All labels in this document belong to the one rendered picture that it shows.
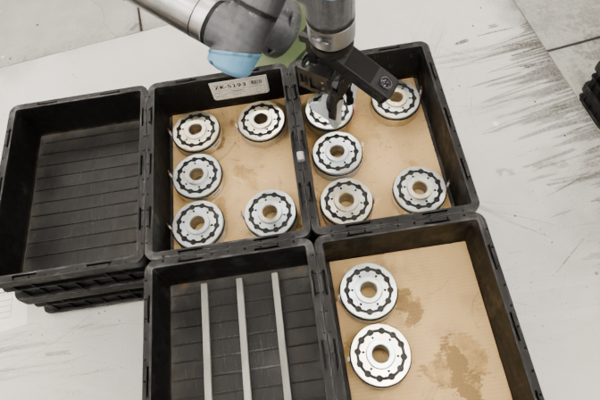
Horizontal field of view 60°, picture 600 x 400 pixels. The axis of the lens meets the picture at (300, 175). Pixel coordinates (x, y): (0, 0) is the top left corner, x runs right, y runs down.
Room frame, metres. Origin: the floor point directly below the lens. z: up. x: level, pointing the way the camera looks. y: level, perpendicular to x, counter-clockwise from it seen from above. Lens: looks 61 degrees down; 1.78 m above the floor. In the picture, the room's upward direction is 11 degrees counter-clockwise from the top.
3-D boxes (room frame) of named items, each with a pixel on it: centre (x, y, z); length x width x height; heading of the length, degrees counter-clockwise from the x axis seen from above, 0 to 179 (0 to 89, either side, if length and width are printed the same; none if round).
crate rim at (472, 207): (0.53, -0.16, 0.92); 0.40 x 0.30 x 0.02; 178
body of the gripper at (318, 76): (0.58, -0.08, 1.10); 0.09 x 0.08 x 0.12; 51
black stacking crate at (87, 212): (0.56, 0.44, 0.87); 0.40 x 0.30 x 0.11; 178
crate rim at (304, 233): (0.55, 0.14, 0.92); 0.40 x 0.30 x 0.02; 178
